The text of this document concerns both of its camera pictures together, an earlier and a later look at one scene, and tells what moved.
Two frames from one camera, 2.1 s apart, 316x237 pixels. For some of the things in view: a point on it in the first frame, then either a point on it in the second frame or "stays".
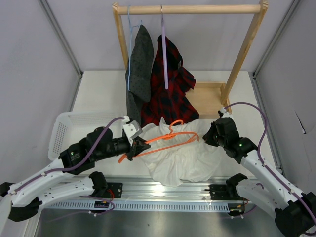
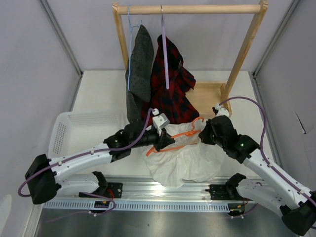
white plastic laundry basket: (71, 126) stays
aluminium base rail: (145, 189) stays
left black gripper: (138, 146) → (165, 139)
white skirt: (180, 153) stays
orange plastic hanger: (164, 138) → (152, 149)
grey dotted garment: (139, 73) stays
